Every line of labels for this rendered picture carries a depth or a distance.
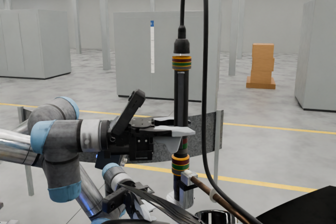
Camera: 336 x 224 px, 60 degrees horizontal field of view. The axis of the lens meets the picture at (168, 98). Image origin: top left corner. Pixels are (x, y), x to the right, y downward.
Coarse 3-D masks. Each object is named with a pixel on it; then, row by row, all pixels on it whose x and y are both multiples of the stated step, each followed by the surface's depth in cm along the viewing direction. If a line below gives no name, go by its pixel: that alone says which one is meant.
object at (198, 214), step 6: (204, 210) 76; (210, 210) 75; (216, 210) 75; (222, 210) 75; (198, 216) 76; (204, 216) 75; (216, 216) 74; (222, 216) 74; (228, 216) 74; (204, 222) 74; (216, 222) 73; (222, 222) 73; (228, 222) 73; (234, 222) 75
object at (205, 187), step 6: (192, 180) 66; (198, 180) 65; (198, 186) 64; (204, 186) 62; (216, 198) 59; (222, 198) 58; (222, 204) 57; (228, 204) 56; (228, 210) 55; (234, 210) 54; (234, 216) 54; (240, 216) 53; (246, 222) 51
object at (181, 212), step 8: (120, 184) 57; (136, 192) 54; (144, 192) 60; (152, 200) 54; (160, 200) 58; (160, 208) 49; (168, 208) 55; (176, 208) 60; (176, 216) 52; (184, 216) 59; (192, 216) 67
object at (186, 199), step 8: (184, 176) 67; (184, 184) 67; (192, 184) 68; (184, 192) 69; (192, 192) 70; (168, 200) 72; (176, 200) 72; (184, 200) 69; (192, 200) 71; (184, 208) 70
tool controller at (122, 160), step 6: (114, 120) 150; (102, 150) 136; (96, 156) 137; (102, 156) 137; (114, 156) 136; (120, 156) 137; (96, 162) 138; (102, 162) 137; (108, 162) 137; (114, 162) 137; (120, 162) 141; (102, 168) 138
